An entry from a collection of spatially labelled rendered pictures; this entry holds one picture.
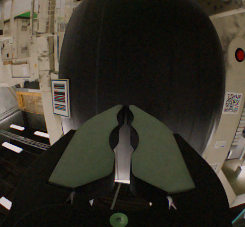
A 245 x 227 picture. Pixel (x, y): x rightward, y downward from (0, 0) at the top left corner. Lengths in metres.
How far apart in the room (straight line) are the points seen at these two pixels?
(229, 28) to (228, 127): 0.33
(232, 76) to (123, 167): 0.41
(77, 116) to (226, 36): 0.45
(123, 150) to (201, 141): 0.13
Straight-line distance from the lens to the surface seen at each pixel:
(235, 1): 0.44
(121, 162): 0.28
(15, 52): 4.75
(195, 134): 0.26
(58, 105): 0.26
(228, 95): 0.54
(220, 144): 0.62
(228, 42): 0.51
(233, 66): 0.53
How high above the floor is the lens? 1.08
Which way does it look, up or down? 20 degrees up
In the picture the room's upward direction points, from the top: 179 degrees counter-clockwise
